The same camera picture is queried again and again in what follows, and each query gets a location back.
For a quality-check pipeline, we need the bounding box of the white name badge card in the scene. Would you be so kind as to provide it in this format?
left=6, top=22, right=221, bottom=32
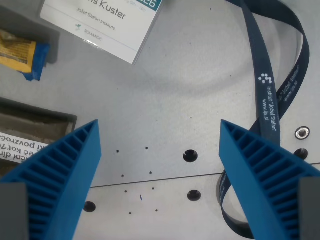
left=39, top=0, right=165, bottom=66

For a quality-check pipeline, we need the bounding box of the blue and yellow bag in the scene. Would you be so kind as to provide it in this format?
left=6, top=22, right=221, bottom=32
left=0, top=29, right=51, bottom=82

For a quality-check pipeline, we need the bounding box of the dark blue printed lanyard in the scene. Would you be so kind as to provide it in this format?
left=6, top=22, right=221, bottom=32
left=215, top=0, right=311, bottom=237

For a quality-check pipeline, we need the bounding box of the brown pouch with white label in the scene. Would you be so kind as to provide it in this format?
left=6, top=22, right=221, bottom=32
left=0, top=97, right=79, bottom=174

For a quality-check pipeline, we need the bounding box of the silver socket head screw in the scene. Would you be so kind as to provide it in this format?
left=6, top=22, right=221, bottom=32
left=294, top=125, right=311, bottom=141

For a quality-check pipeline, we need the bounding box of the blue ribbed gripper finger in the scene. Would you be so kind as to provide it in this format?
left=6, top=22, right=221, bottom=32
left=218, top=119, right=320, bottom=240
left=0, top=119, right=103, bottom=240

